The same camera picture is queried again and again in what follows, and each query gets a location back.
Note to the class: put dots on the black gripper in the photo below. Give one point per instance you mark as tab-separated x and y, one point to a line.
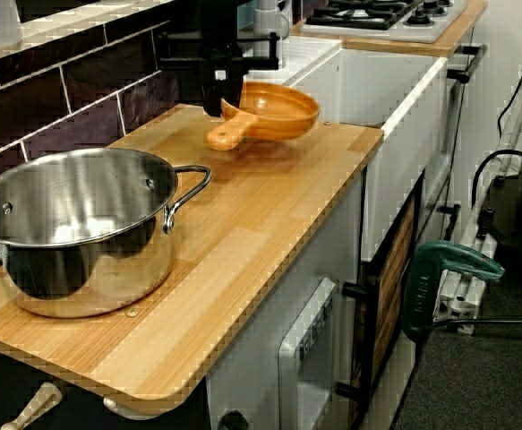
220	27

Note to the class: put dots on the orange plastic toy pan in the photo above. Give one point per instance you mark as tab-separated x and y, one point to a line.
278	116

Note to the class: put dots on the blue plastic bin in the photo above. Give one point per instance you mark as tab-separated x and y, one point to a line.
246	13

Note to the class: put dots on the beige shelf ledge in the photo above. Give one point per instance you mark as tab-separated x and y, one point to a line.
63	31

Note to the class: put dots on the white kitchen cabinet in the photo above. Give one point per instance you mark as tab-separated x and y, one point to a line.
323	233

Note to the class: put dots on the white sink unit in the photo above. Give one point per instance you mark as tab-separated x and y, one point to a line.
404	148

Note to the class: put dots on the toy gas stove top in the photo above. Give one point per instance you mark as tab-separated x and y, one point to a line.
421	29

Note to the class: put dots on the stainless steel pot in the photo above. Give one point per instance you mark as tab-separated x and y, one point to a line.
86	269

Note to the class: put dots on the white oven door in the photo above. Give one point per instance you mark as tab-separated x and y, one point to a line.
459	134

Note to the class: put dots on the wood slat cabinet door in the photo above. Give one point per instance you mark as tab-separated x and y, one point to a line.
392	277

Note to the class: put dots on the gray dispenser panel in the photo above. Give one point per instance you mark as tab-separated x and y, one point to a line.
287	358

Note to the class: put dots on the green clamp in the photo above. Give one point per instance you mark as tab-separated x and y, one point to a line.
421	291

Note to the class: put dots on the black box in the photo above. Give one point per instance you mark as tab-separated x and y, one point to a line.
520	210

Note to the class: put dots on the black round knob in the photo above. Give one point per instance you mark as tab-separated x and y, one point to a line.
233	421

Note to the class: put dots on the white peg hook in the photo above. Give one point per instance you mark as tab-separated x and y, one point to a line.
32	407
126	410

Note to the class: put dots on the black cabinet side panel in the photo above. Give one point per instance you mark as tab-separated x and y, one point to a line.
86	403

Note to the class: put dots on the aluminium extrusion frame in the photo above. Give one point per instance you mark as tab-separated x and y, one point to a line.
471	251

